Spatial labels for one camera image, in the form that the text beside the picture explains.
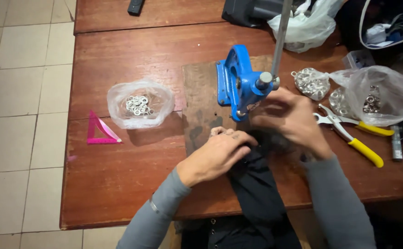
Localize person's left hand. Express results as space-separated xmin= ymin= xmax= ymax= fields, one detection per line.
xmin=176 ymin=126 xmax=259 ymax=188

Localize small bag of silver eyelets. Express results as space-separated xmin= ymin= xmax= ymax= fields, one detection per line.
xmin=291 ymin=67 xmax=331 ymax=101

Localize pink triangle ruler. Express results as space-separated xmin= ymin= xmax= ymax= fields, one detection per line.
xmin=87 ymin=110 xmax=123 ymax=145

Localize clear plastic box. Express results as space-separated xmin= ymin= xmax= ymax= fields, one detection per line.
xmin=342 ymin=49 xmax=376 ymax=70

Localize blue eyelet press machine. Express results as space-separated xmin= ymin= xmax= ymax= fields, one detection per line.
xmin=216 ymin=44 xmax=281 ymax=122

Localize black bag with white trim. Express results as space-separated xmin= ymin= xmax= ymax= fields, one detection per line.
xmin=336 ymin=0 xmax=403 ymax=56

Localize white plastic bag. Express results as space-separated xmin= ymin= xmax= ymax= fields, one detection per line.
xmin=267 ymin=0 xmax=344 ymax=54

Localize yellow handled punch pliers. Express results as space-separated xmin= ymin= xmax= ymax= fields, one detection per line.
xmin=313 ymin=104 xmax=395 ymax=169

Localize dark grey case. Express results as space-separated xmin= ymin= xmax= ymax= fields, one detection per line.
xmin=221 ymin=0 xmax=288 ymax=28

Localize large clear bag of eyelets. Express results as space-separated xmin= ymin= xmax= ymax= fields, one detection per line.
xmin=327 ymin=65 xmax=403 ymax=127

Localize wooden base board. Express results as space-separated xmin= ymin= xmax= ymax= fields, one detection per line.
xmin=182 ymin=55 xmax=274 ymax=157

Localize silver press lever handle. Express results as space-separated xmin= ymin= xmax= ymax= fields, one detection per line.
xmin=271 ymin=0 xmax=293 ymax=78

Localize grey cylindrical punch tool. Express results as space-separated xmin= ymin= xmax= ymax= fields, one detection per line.
xmin=391 ymin=125 xmax=403 ymax=162

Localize person's right hand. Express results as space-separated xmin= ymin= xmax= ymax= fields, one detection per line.
xmin=250 ymin=87 xmax=334 ymax=160

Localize black fabric garment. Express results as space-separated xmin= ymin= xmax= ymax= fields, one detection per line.
xmin=181 ymin=130 xmax=303 ymax=249

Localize clear bag with silver washers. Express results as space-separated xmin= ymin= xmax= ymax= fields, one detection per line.
xmin=107 ymin=80 xmax=176 ymax=130

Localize black remote control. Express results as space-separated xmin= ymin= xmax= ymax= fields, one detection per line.
xmin=127 ymin=0 xmax=145 ymax=16

